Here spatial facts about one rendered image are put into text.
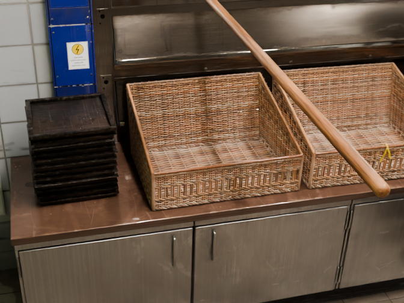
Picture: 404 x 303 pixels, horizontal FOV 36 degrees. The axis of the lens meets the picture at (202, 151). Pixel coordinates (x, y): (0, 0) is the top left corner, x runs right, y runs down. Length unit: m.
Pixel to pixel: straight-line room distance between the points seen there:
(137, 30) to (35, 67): 0.40
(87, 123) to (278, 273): 0.92
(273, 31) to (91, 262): 1.13
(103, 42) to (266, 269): 1.05
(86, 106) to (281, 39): 0.83
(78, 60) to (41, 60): 0.14
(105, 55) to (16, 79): 0.34
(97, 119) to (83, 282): 0.56
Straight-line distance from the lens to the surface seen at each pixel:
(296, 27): 2.55
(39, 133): 2.08
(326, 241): 2.42
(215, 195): 2.16
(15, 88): 2.41
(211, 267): 2.30
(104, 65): 2.39
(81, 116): 2.17
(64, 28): 2.29
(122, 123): 2.45
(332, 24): 2.61
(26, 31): 2.32
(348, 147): 1.32
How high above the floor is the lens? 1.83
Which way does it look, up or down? 30 degrees down
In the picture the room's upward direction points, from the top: 2 degrees clockwise
